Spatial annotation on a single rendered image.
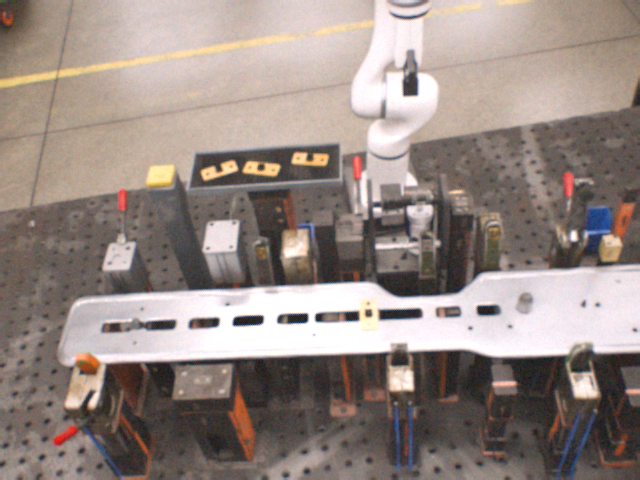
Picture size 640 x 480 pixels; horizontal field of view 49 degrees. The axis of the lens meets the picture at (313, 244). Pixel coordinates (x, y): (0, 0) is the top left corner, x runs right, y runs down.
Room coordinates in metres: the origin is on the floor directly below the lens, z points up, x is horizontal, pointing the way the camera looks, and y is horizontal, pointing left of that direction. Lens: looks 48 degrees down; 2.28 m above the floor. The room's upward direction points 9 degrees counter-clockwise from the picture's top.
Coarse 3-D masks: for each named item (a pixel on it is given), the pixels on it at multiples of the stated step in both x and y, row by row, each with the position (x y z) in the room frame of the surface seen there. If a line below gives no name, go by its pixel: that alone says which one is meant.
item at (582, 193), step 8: (576, 184) 1.00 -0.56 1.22; (584, 184) 1.01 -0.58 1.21; (592, 184) 1.00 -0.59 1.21; (576, 192) 1.00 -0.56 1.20; (584, 192) 0.98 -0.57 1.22; (592, 192) 0.97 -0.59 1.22; (576, 200) 0.99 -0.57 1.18; (584, 200) 0.97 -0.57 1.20; (576, 208) 1.00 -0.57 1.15; (584, 208) 0.99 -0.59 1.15; (568, 216) 1.00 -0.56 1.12; (576, 216) 1.00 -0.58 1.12; (584, 216) 0.98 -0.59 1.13; (568, 224) 0.99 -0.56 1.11; (576, 224) 0.99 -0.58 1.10; (584, 224) 0.98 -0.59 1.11; (568, 232) 0.98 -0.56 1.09; (584, 232) 0.98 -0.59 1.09; (568, 240) 0.98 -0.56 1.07
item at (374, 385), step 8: (368, 360) 0.90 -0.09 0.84; (376, 360) 0.89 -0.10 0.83; (368, 368) 0.90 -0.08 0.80; (376, 368) 0.90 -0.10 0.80; (368, 376) 0.90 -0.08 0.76; (376, 376) 0.90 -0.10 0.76; (368, 384) 0.90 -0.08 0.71; (376, 384) 0.90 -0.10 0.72; (384, 384) 0.90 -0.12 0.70; (368, 392) 0.89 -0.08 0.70; (376, 392) 0.88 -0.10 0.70; (384, 392) 0.88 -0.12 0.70; (368, 400) 0.86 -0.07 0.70; (376, 400) 0.86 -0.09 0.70; (384, 400) 0.86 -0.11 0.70
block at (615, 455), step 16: (624, 368) 0.69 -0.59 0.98; (624, 384) 0.66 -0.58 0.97; (624, 400) 0.64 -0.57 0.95; (608, 416) 0.67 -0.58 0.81; (624, 416) 0.62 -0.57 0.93; (608, 432) 0.64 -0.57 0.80; (624, 432) 0.62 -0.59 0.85; (608, 448) 0.62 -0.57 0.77; (624, 448) 0.61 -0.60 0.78; (608, 464) 0.61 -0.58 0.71; (624, 464) 0.60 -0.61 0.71
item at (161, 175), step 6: (150, 168) 1.34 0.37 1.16; (156, 168) 1.33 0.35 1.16; (162, 168) 1.33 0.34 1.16; (168, 168) 1.33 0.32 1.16; (150, 174) 1.31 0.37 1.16; (156, 174) 1.31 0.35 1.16; (162, 174) 1.31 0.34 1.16; (168, 174) 1.30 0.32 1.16; (150, 180) 1.29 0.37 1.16; (156, 180) 1.29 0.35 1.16; (162, 180) 1.29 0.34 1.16; (168, 180) 1.28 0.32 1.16; (150, 186) 1.28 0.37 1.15
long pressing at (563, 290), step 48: (240, 288) 1.04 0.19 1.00; (288, 288) 1.02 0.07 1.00; (336, 288) 1.00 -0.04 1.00; (480, 288) 0.94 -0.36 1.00; (528, 288) 0.91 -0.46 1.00; (576, 288) 0.89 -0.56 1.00; (624, 288) 0.87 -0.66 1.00; (96, 336) 0.97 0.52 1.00; (144, 336) 0.95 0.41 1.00; (192, 336) 0.93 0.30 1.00; (240, 336) 0.91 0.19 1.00; (288, 336) 0.89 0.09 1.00; (336, 336) 0.87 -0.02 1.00; (384, 336) 0.85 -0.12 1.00; (432, 336) 0.83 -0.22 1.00; (480, 336) 0.81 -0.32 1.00; (528, 336) 0.79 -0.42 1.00; (576, 336) 0.77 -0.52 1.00; (624, 336) 0.76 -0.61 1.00
